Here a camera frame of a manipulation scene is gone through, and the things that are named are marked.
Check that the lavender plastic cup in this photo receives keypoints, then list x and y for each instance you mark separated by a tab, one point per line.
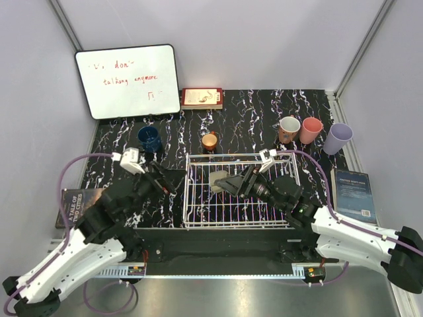
338	135

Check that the pink plastic cup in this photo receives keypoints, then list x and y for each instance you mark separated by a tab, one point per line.
310	129

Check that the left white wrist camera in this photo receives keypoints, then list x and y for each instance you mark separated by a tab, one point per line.
129	160

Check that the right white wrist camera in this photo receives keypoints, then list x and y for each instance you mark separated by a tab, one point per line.
268	159

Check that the dark blue book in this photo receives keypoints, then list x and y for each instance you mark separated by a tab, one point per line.
352	196

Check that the beige ceramic mug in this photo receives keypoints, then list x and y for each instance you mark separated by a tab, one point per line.
214	177

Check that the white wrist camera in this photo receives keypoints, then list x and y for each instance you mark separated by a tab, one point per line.
268	159
129	160

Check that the white wire dish rack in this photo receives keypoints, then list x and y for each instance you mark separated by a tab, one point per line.
205	209

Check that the whiteboard with red writing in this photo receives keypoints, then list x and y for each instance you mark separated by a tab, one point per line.
130	82

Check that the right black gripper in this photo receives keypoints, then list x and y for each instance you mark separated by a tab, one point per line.
235	184

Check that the white slotted cable duct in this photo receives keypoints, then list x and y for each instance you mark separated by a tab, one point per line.
122	272

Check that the blue ceramic mug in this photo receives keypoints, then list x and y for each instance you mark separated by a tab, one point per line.
150	139

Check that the red book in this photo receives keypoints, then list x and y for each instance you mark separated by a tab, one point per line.
202	99

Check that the orange ceramic mug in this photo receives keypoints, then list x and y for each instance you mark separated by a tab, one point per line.
209	141

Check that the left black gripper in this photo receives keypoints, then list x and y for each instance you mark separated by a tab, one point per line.
169	179

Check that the Tale of Two Cities book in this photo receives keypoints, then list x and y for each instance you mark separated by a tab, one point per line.
76	201

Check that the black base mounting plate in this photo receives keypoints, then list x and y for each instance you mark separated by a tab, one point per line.
225	251

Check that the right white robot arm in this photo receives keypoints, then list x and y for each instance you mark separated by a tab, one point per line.
396	254

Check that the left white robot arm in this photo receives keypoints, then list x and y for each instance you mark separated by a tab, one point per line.
98	239

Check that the salmon speckled ceramic mug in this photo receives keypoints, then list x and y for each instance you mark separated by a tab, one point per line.
289	126

